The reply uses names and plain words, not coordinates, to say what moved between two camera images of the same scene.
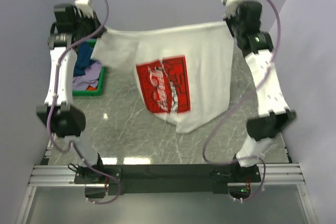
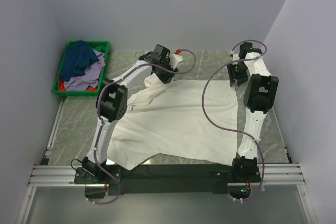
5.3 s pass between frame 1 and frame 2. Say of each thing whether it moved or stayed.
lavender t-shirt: stayed
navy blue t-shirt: stayed
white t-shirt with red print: moved
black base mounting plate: stayed
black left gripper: moved
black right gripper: moved
